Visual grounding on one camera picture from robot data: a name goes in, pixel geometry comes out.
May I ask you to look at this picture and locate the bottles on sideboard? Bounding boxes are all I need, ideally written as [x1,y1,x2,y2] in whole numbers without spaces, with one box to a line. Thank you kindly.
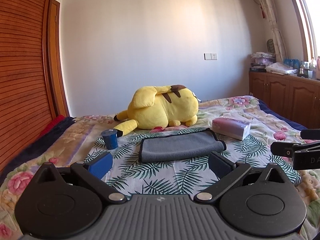
[283,58,317,80]

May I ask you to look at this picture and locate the palm leaf print cloth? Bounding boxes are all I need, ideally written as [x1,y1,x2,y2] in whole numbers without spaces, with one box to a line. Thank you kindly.
[102,127,303,198]

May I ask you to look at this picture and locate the wooden sideboard cabinet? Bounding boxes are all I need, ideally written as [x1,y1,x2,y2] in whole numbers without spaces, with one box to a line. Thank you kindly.
[249,72,319,128]

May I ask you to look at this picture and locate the white wall socket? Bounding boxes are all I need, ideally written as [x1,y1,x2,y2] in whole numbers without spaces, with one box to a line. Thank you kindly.
[204,53,217,60]

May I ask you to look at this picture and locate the white plastic bag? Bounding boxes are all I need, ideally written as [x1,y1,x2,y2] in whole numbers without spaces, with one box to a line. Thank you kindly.
[265,62,297,75]

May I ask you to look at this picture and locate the yellow Pikachu plush toy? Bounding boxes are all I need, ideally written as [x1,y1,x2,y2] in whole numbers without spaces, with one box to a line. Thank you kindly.
[114,85,200,137]

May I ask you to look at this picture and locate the wooden wardrobe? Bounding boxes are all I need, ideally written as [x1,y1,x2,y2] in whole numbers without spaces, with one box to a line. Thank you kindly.
[1,0,58,169]

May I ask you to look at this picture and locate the pink tissue pack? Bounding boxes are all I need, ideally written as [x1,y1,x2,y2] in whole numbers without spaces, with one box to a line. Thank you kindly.
[212,118,251,140]

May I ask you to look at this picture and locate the blue cylindrical container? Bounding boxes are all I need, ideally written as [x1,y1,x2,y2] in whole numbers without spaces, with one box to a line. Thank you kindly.
[101,129,118,150]

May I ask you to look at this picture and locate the stack of folded linens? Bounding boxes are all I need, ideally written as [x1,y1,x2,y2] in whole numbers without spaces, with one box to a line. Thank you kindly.
[249,52,276,73]

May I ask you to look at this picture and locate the dark blue blanket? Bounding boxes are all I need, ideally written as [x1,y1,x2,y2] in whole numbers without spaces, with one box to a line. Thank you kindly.
[1,116,75,183]

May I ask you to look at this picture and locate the floral bed quilt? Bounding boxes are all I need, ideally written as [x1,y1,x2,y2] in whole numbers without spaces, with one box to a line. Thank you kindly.
[1,96,319,239]

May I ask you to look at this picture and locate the red blanket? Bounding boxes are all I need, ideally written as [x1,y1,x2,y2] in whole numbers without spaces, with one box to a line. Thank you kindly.
[38,115,66,139]

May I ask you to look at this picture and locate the grey folded towel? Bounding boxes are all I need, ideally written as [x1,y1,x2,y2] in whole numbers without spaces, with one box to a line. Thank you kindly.
[139,128,227,163]

